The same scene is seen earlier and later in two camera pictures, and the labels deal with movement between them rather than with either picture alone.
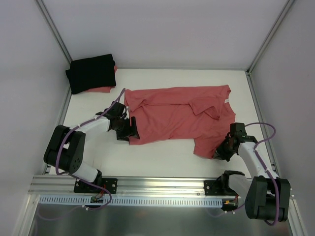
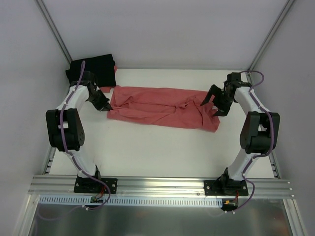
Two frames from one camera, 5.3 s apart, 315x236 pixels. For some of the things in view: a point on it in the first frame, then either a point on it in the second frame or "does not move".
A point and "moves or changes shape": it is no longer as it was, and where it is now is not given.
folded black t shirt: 91,73 does not move
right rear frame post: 249,70 does not move
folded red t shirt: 103,89 does not move
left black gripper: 134,128 → 100,101
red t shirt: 202,113 moves or changes shape
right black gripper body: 222,151 → 219,100
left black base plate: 111,183 does not move
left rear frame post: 53,29 does not move
